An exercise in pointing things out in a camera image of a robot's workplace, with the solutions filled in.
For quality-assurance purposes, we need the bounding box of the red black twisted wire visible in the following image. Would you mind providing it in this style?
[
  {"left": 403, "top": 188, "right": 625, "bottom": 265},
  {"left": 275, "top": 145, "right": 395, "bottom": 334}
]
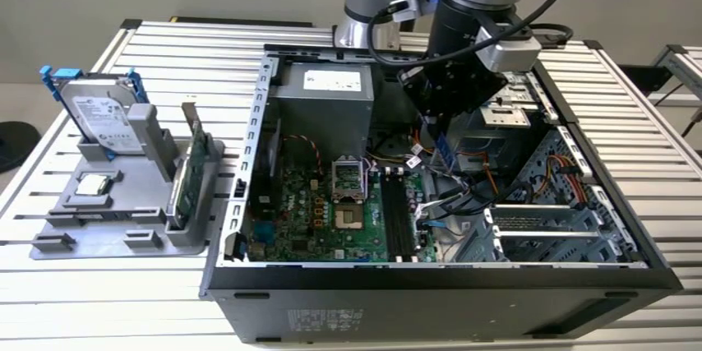
[{"left": 282, "top": 133, "right": 326, "bottom": 176}]

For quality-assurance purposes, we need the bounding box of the graphics card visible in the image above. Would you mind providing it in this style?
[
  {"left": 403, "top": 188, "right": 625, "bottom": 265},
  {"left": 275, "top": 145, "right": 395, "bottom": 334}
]
[{"left": 163, "top": 102, "right": 216, "bottom": 233}]

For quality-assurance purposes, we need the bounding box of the orange red wire bundle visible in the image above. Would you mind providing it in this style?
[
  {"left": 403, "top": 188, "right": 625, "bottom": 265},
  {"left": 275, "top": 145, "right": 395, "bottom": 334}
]
[{"left": 534, "top": 153, "right": 601, "bottom": 209}]

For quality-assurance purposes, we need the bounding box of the metal socket cover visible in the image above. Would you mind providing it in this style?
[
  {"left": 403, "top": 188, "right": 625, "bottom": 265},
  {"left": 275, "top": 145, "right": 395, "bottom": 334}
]
[{"left": 331, "top": 155, "right": 367, "bottom": 202}]

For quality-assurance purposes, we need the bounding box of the thin orange wire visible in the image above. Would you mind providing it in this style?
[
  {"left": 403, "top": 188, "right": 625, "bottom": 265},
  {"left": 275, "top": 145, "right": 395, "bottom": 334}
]
[{"left": 480, "top": 152, "right": 502, "bottom": 195}]

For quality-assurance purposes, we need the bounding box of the black round object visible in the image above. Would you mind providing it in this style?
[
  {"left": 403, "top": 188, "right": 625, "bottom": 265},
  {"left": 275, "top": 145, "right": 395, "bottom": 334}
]
[{"left": 0, "top": 120, "right": 41, "bottom": 174}]

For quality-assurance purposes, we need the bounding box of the hard disk in blue carrier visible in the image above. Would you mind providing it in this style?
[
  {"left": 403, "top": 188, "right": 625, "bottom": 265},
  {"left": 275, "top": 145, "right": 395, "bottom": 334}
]
[{"left": 39, "top": 65, "right": 151, "bottom": 164}]

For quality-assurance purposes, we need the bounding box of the black open PC case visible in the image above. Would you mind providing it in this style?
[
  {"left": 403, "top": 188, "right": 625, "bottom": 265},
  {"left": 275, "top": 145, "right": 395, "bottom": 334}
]
[{"left": 197, "top": 42, "right": 685, "bottom": 346}]

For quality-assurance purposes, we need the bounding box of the black RAM slot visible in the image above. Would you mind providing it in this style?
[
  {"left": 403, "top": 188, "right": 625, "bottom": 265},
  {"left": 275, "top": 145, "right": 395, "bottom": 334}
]
[
  {"left": 394, "top": 168, "right": 415, "bottom": 264},
  {"left": 387, "top": 168, "right": 407, "bottom": 264},
  {"left": 380, "top": 168, "right": 400, "bottom": 264}
]

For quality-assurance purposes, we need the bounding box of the CPU socket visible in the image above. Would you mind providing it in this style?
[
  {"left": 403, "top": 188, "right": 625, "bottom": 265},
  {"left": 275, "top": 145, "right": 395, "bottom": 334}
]
[{"left": 332, "top": 199, "right": 367, "bottom": 233}]

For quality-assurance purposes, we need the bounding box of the thin camera cable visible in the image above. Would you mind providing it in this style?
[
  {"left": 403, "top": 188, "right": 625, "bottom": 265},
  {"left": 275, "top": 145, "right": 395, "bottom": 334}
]
[{"left": 526, "top": 21, "right": 575, "bottom": 47}]

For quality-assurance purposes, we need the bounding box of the green motherboard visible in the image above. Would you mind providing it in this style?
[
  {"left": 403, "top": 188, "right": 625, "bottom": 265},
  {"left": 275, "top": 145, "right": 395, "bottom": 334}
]
[{"left": 244, "top": 132, "right": 440, "bottom": 264}]

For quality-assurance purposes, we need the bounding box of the blue expansion slot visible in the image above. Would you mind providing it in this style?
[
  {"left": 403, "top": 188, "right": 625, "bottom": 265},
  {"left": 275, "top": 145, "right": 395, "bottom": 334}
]
[{"left": 251, "top": 221, "right": 275, "bottom": 244}]

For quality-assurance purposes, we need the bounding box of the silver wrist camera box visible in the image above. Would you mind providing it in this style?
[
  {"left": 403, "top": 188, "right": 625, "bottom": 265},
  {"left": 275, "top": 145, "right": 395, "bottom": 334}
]
[
  {"left": 390, "top": 0, "right": 440, "bottom": 24},
  {"left": 475, "top": 28, "right": 543, "bottom": 72}
]

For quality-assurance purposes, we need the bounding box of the thick black camera cable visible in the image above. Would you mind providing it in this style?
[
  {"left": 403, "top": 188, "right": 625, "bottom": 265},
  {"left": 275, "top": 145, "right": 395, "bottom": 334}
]
[{"left": 367, "top": 0, "right": 588, "bottom": 69}]

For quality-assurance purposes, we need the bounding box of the grey power supply unit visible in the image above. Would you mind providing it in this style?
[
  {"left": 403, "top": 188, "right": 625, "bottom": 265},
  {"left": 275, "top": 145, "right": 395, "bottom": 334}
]
[{"left": 267, "top": 62, "right": 378, "bottom": 155}]

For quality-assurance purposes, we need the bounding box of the black data cable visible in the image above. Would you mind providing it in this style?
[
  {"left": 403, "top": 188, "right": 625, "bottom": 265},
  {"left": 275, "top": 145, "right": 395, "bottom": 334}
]
[{"left": 427, "top": 180, "right": 527, "bottom": 220}]

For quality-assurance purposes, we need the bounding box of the multicoloured tagged wire bundle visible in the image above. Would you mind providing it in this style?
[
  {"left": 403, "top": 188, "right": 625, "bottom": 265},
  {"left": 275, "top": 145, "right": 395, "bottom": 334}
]
[{"left": 364, "top": 143, "right": 427, "bottom": 171}]

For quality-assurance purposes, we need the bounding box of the grey parts rack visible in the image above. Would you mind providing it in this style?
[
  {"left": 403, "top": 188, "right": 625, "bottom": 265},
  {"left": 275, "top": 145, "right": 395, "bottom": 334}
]
[{"left": 28, "top": 104, "right": 227, "bottom": 262}]

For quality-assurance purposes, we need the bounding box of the silver CPU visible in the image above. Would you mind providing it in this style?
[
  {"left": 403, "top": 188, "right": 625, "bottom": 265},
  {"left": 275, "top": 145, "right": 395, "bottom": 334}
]
[{"left": 73, "top": 176, "right": 115, "bottom": 199}]

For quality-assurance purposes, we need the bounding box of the aluminium frame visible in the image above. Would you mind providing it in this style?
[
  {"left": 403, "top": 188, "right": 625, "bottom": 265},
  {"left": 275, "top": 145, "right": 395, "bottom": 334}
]
[{"left": 650, "top": 43, "right": 702, "bottom": 105}]

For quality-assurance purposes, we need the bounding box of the RAM stick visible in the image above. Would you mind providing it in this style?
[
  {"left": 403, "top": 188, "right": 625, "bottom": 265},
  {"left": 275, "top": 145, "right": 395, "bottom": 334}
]
[
  {"left": 432, "top": 132, "right": 460, "bottom": 174},
  {"left": 51, "top": 211, "right": 164, "bottom": 222}
]

